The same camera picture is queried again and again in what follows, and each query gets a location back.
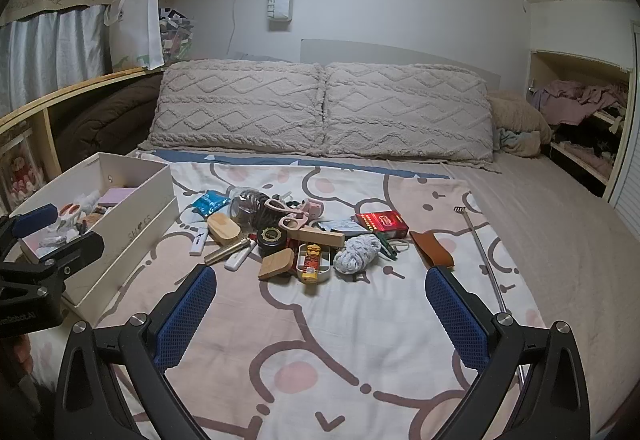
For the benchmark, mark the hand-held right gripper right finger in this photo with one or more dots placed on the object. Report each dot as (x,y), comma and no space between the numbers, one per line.
(457,320)

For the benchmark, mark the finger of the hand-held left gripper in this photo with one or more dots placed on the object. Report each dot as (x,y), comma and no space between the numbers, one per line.
(80,247)
(35,220)

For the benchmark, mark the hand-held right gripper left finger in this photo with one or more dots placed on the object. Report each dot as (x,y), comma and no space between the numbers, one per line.
(185,320)

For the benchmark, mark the white storage box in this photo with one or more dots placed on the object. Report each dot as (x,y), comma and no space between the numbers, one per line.
(130,240)

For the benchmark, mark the white plastic tray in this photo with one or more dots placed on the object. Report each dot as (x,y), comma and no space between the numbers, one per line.
(302,270)

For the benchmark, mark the pink scissors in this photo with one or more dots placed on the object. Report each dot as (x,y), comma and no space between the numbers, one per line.
(292,222)

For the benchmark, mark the doll in clear case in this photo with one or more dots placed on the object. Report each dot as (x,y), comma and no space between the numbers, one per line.
(20,175)

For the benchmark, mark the pink flat box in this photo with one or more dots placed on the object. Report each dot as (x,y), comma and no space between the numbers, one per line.
(117,196)

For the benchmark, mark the metal back scratcher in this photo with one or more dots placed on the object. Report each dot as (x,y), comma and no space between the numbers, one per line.
(487,260)

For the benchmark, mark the brown leather case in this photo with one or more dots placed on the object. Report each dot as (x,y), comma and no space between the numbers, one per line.
(432,250)

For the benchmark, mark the gold lighter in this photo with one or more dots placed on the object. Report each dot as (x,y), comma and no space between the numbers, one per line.
(225,252)

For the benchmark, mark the white lighter with black mark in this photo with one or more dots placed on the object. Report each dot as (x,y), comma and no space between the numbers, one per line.
(198,241)

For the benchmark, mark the plain white lighter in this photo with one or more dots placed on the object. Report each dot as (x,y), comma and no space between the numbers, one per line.
(239,259)

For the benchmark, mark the oval wooden box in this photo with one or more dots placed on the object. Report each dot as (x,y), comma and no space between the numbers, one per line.
(225,227)

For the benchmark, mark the green clip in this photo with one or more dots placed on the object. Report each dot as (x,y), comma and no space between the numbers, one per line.
(386,247)

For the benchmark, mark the wooden wedge block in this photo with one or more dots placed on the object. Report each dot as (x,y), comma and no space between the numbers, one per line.
(277,265)

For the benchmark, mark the black round tin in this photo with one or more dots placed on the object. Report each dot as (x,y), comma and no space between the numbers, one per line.
(272,240)

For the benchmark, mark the blue packet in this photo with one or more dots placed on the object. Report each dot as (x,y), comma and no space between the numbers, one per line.
(210,204)

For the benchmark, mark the white yarn scrunchie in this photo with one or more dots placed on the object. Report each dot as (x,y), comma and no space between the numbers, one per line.
(356,254)

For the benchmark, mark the red box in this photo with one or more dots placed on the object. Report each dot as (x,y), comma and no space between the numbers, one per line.
(382,222)

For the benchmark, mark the brown folded blanket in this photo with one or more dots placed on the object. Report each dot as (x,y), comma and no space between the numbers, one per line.
(110,120)

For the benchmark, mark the wooden bedside shelf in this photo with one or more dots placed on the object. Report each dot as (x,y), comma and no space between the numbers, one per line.
(65,92)

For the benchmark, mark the printed bear blanket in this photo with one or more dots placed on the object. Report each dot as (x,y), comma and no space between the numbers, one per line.
(325,345)

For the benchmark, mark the red and yellow object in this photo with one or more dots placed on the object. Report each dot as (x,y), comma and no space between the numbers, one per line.
(312,260)

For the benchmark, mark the white and blue sachet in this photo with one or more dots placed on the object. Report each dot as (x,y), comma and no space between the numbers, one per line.
(340,225)

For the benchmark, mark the long wooden block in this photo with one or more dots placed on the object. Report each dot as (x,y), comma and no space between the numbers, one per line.
(320,237)

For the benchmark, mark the grey curtain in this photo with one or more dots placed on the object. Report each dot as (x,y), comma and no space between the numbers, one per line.
(50,55)

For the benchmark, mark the teal cloth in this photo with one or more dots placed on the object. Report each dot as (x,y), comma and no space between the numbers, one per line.
(517,140)

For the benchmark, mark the beige knitted pillow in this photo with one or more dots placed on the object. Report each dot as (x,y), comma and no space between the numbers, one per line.
(235,105)
(405,112)

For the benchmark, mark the beige plush cushion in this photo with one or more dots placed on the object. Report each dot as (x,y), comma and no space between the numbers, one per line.
(520,115)

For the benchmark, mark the white tote bag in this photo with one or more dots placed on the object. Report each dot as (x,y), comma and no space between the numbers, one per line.
(137,30)

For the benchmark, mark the clear bin of clutter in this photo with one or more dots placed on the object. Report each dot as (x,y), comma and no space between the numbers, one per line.
(177,35)

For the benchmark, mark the pile of pink clothes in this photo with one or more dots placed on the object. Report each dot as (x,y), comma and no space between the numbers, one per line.
(575,97)

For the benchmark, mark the white headboard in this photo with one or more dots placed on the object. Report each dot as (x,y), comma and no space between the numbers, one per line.
(400,55)

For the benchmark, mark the wooden wall niche shelf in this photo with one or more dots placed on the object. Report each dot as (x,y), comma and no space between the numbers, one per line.
(615,155)

